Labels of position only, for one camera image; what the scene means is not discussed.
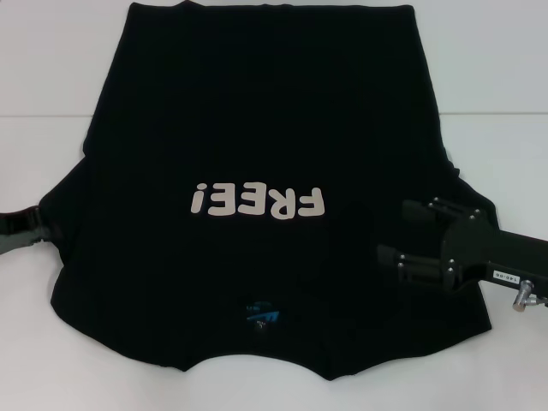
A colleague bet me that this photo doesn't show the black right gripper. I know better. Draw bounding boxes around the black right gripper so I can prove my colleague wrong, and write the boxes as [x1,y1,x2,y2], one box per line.
[376,197,548,297]

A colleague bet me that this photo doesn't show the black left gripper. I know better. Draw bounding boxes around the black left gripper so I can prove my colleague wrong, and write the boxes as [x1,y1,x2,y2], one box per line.
[0,205,45,259]

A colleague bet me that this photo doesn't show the black shirt with FREE print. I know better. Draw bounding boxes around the black shirt with FREE print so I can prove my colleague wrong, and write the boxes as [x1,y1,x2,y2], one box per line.
[37,1,500,377]

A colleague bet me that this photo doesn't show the right gripper cable with plug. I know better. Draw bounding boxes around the right gripper cable with plug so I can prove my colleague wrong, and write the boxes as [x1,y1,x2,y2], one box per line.
[512,279,548,310]

